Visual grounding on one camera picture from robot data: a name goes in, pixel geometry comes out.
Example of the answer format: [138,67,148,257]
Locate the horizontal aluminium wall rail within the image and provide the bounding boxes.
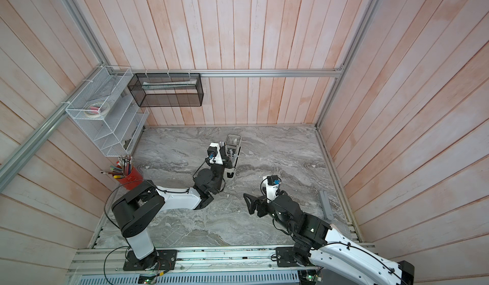
[130,68,343,78]

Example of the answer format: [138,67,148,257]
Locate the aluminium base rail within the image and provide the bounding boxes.
[66,245,313,278]

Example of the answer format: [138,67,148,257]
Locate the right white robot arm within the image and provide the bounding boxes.
[243,191,414,284]

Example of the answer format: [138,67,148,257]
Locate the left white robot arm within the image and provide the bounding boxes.
[111,165,225,271]

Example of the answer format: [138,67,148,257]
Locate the left aluminium wall rail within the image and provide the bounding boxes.
[1,64,104,192]

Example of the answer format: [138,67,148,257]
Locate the red pen cup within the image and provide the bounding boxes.
[114,166,144,190]

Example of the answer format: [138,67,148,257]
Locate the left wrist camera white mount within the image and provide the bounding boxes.
[206,142,224,166]

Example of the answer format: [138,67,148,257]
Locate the white wire mesh shelf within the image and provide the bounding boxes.
[66,66,149,158]

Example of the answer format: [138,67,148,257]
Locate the tape roll on shelf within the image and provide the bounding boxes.
[83,102,107,118]

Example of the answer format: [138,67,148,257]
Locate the pens in red cup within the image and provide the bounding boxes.
[100,155,133,180]

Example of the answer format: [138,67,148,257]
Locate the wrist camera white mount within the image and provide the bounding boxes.
[260,175,281,203]
[206,142,224,166]

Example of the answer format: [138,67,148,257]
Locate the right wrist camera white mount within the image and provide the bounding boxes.
[260,175,281,203]

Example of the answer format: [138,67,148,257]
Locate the grey bar on table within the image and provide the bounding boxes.
[319,191,334,222]

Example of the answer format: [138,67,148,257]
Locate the black wire mesh basket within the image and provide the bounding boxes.
[127,72,205,107]

